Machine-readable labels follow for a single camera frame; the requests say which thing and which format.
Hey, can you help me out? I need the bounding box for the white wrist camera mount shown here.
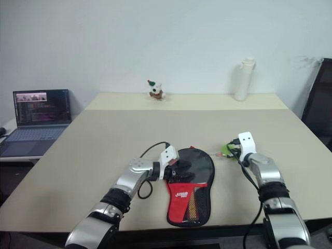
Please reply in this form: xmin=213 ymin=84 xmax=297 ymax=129
xmin=158 ymin=145 xmax=180 ymax=180
xmin=238 ymin=132 xmax=259 ymax=163

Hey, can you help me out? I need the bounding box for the open grey laptop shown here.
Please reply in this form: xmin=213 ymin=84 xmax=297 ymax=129
xmin=0 ymin=89 xmax=73 ymax=158

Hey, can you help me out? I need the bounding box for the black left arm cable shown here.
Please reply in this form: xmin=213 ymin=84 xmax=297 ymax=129
xmin=137 ymin=141 xmax=171 ymax=200

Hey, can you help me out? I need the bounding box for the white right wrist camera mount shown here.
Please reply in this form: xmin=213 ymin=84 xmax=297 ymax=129
xmin=238 ymin=132 xmax=259 ymax=163

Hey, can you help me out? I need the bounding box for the black red table tennis paddle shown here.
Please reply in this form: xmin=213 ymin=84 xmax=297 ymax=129
xmin=178 ymin=150 xmax=214 ymax=221

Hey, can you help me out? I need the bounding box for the white dog plush toy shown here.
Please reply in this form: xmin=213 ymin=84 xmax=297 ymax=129
xmin=146 ymin=79 xmax=167 ymax=101

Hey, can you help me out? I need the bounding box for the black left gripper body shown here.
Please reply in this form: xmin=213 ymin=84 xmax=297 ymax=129
xmin=165 ymin=165 xmax=182 ymax=182

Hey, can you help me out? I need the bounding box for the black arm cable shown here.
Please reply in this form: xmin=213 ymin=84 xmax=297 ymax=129
xmin=137 ymin=141 xmax=171 ymax=200
xmin=227 ymin=144 xmax=263 ymax=249

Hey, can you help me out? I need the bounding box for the black red mesh paddle case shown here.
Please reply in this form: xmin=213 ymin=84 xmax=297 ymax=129
xmin=165 ymin=146 xmax=216 ymax=228

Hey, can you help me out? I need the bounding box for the black office chair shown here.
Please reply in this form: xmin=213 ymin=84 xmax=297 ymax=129
xmin=300 ymin=57 xmax=332 ymax=153

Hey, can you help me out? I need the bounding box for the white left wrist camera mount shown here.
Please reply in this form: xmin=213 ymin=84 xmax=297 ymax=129
xmin=158 ymin=145 xmax=180 ymax=180

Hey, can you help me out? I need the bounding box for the white water bottle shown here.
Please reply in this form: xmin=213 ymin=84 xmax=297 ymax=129
xmin=234 ymin=57 xmax=255 ymax=101

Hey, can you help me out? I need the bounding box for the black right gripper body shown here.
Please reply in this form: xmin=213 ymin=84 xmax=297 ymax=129
xmin=232 ymin=140 xmax=243 ymax=157

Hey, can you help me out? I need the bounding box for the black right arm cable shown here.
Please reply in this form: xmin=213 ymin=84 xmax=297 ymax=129
xmin=227 ymin=144 xmax=263 ymax=249

